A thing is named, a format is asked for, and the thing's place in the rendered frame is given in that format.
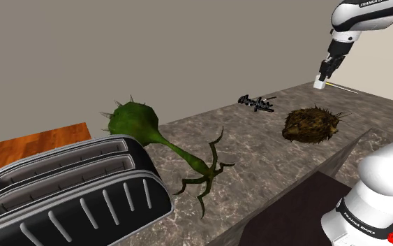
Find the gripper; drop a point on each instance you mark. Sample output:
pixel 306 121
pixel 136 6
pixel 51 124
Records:
pixel 339 48

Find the green spiky plant toy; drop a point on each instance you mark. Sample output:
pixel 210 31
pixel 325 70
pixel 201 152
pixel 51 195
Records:
pixel 135 122

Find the thin yellow pencil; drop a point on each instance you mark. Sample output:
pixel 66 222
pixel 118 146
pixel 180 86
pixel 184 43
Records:
pixel 341 88

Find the small white block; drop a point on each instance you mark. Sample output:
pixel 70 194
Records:
pixel 319 84

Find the small black tool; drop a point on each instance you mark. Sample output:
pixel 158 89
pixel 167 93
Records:
pixel 257 104

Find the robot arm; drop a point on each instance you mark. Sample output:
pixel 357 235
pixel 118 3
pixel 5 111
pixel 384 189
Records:
pixel 383 177

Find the black toaster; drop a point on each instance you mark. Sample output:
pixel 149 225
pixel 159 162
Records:
pixel 80 225

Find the brown spiky ball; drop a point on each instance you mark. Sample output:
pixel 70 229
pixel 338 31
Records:
pixel 310 126

